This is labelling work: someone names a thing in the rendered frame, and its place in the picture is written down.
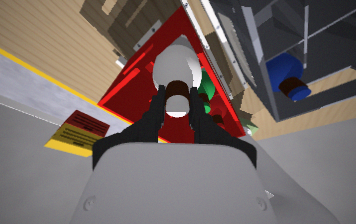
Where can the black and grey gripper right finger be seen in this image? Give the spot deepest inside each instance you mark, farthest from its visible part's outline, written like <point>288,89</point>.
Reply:
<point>208,132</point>

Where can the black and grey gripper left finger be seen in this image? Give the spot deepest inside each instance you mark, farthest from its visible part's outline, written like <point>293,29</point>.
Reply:
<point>144,130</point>

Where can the green bottle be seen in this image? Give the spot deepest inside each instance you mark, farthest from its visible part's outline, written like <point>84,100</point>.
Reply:
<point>206,90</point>

